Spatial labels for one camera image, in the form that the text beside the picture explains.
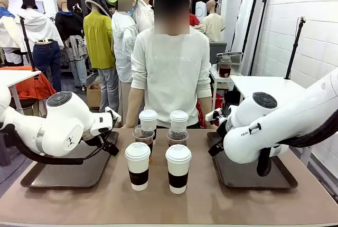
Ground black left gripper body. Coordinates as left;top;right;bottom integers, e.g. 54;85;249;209
84;131;115;148

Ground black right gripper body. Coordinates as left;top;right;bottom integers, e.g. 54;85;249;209
216;119;233;145

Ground clear plastic iced coffee cup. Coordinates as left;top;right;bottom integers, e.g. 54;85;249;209
132;124;155;163
166;128;189;148

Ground white paper coffee cup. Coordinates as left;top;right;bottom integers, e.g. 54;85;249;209
124;141;152;192
138;109;158;146
165;144;192;195
169;110;189;130

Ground person's right forearm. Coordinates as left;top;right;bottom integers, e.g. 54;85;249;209
124;87;145;129

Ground person's left forearm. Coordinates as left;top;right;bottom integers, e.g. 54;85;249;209
196;97;215;128

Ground brown plastic serving tray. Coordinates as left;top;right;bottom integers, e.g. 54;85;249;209
20;131;120;188
206;131;299;190

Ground red bag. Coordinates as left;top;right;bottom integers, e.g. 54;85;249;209
196;92;224;128

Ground brown cardboard box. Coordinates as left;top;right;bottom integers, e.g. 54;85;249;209
86;81;102;109

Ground small white side table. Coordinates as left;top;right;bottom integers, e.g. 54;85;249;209
210;64;242;111

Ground glass jar red liquid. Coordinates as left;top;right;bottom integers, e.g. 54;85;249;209
218;55;232;78

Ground person in white sweater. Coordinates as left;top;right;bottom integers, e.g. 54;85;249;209
130;0;212;129

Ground orange cloth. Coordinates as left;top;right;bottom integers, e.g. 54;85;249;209
0;65;57;100

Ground grey cabinet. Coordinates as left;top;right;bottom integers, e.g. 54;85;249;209
209;41;228;65

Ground grey plastic stool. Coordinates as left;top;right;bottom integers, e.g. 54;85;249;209
0;131;13;167

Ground mannequin in yellow shirt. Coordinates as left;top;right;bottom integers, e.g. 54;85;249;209
83;0;119;111

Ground white table with leg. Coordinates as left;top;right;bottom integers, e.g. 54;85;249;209
0;70;42;114

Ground mannequin in cream shirt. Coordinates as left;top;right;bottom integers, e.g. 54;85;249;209
202;0;227;42

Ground black tripod stand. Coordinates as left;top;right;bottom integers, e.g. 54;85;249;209
284;16;306;80
17;15;37;72

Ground person in red shirt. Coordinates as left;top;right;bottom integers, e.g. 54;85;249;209
189;13;202;27

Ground black leaning pole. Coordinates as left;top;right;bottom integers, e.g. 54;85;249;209
241;0;264;53
250;0;272;76

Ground mannequin in black jacket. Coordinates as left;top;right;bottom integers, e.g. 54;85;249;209
54;0;88;88

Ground white tall appliance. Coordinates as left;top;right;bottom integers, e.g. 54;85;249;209
195;1;208;23

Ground mannequin with black hat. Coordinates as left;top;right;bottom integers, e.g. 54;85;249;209
15;0;64;93

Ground tall mannequin white shirt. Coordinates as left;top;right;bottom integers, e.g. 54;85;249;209
133;0;155;34

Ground mannequin with blue scarf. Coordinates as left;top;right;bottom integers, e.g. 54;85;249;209
0;0;23;65

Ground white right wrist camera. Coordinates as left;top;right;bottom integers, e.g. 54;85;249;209
205;108;224;122

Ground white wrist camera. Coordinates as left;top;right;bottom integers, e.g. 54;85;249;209
205;108;224;122
105;106;122;122

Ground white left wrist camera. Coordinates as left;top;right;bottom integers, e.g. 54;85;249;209
105;106;122;122

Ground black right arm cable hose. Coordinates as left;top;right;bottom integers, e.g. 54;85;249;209
256;125;338;177

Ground metal wire basket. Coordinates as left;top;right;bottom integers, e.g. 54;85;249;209
215;51;243;74

